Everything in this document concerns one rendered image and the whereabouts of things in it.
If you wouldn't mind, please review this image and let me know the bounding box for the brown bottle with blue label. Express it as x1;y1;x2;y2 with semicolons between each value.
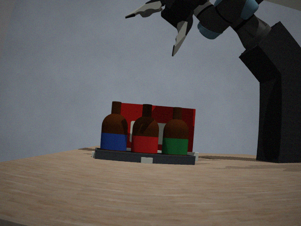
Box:
100;101;128;152

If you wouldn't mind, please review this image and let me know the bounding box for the brown bottle with red label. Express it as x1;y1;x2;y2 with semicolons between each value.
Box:
131;104;159;154

